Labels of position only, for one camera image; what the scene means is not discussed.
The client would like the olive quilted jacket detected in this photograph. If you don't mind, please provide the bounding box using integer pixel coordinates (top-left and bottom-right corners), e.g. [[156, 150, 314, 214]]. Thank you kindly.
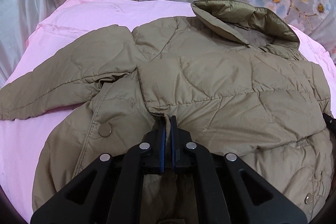
[[1, 0, 334, 220]]

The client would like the pink bed sheet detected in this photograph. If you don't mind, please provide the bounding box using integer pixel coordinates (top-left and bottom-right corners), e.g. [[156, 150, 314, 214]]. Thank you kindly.
[[0, 0, 336, 223]]

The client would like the white satin curtain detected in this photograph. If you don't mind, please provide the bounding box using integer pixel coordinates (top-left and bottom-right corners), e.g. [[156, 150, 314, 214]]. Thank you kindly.
[[1, 0, 55, 86]]

